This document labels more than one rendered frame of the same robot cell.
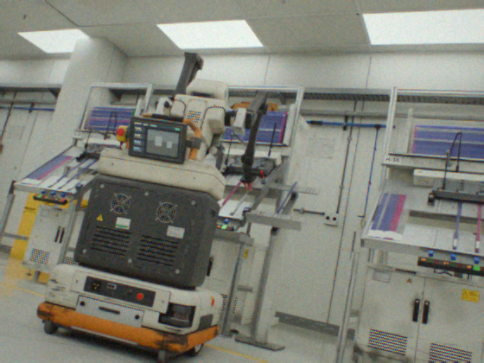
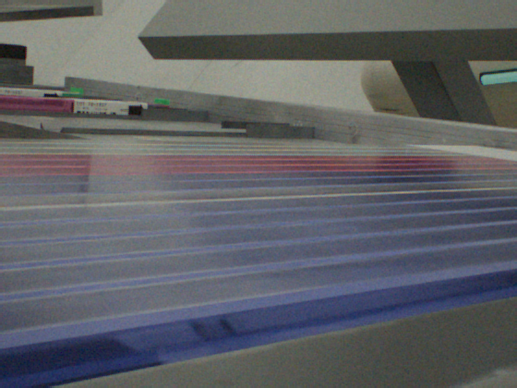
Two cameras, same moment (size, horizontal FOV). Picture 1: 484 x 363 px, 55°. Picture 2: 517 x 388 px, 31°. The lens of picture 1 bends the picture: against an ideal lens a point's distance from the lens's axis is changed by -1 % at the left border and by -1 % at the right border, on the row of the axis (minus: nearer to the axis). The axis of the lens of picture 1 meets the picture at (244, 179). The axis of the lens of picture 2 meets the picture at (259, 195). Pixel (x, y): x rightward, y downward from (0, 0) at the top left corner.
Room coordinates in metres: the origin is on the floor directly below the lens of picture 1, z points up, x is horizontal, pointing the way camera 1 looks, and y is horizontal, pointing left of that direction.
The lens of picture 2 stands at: (3.54, 0.51, 1.08)
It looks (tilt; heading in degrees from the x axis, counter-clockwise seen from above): 37 degrees down; 217
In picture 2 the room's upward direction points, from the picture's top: 36 degrees counter-clockwise
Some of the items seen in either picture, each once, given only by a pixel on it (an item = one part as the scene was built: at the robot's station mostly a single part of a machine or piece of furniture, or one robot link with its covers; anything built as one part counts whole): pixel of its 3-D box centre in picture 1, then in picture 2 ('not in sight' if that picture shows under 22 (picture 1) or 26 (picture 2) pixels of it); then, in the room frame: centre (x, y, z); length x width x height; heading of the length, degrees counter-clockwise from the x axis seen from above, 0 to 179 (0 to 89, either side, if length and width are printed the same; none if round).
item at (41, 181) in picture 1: (80, 208); not in sight; (4.15, 1.37, 0.66); 1.01 x 0.73 x 1.31; 154
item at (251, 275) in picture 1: (223, 280); not in sight; (3.68, 0.00, 0.31); 0.70 x 0.65 x 0.62; 64
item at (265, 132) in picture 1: (255, 128); not in sight; (3.55, 0.00, 1.52); 0.51 x 0.13 x 0.27; 64
